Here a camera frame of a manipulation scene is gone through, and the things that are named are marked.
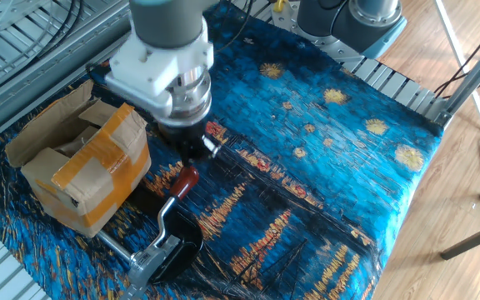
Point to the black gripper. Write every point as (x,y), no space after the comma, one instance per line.
(183,139)

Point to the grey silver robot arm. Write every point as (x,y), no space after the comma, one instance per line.
(165,21)

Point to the white wrist housing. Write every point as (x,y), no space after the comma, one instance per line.
(156,66)

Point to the taped cardboard box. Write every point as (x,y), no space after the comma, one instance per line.
(90,179)

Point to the silver threaded rod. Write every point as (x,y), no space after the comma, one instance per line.
(115,246)

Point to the yellow plastic piece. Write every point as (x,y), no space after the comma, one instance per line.
(280,5)

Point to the silver mounting plate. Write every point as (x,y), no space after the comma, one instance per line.
(6,12)

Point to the white slanted pole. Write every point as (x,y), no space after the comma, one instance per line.
(458,54)

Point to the dark furniture leg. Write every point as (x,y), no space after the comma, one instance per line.
(473,239)

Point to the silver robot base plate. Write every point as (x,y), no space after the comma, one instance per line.
(331,48)

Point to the grey aluminium table rail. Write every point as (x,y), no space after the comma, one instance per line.
(36,79)

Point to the grey aluminium frame post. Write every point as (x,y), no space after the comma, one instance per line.
(473,79)

